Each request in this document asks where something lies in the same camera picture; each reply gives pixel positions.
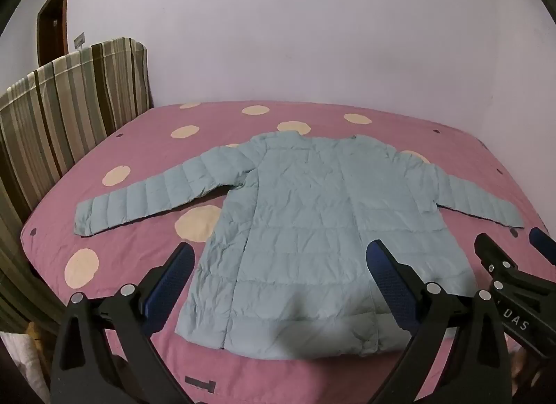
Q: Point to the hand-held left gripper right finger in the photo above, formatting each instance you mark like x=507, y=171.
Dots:
x=386, y=276

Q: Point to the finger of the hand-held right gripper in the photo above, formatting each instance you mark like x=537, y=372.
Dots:
x=544, y=245
x=488, y=249

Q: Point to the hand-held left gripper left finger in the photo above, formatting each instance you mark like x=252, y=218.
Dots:
x=173, y=276

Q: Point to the light blue puffer jacket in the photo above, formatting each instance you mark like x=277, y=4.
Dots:
x=304, y=212

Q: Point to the pink polka dot bed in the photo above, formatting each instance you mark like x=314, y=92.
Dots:
x=412, y=134

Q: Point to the white cloth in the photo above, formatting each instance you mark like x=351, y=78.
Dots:
x=19, y=360

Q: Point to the striped padded headboard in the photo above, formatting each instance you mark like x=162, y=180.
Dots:
x=65, y=104

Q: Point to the brown wooden door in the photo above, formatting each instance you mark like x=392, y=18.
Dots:
x=54, y=26

